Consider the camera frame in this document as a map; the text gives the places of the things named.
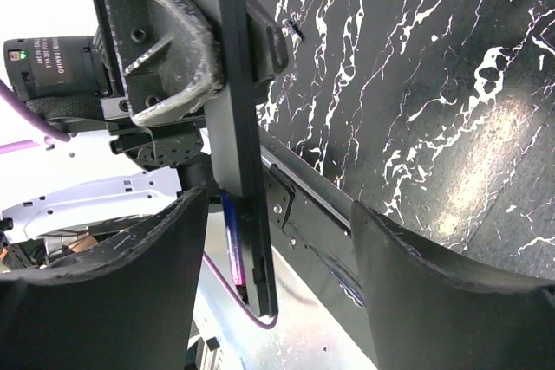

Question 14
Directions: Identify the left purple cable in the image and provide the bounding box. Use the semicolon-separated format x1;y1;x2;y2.
0;77;278;330

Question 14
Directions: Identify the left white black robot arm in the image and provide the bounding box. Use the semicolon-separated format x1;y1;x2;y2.
4;0;224;203

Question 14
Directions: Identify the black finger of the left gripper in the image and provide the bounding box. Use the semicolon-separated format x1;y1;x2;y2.
123;0;223;126

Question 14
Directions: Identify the small silver battery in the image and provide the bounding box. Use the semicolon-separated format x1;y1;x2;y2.
282;19;304;44

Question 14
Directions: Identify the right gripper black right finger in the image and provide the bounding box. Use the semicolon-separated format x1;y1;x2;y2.
350;201;554;369

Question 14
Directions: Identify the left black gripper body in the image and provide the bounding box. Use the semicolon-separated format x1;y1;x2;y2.
93;0;204;170

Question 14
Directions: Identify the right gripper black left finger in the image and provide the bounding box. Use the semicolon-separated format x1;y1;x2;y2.
1;188;209;369

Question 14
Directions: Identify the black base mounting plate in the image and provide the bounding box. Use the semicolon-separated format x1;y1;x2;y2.
260;130;377;365

